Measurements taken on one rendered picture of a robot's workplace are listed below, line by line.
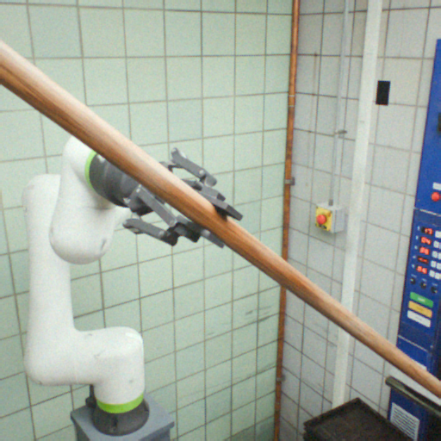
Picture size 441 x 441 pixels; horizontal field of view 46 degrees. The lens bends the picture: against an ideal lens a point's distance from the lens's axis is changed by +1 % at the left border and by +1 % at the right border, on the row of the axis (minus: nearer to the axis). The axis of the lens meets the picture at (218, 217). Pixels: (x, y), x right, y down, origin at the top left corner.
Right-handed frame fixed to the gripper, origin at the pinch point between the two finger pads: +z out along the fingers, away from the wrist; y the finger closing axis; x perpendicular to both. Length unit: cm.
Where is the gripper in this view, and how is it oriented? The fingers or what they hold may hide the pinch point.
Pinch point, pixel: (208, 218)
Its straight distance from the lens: 60.2
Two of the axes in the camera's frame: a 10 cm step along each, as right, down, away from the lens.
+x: -6.2, -4.7, -6.3
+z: 5.7, 2.8, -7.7
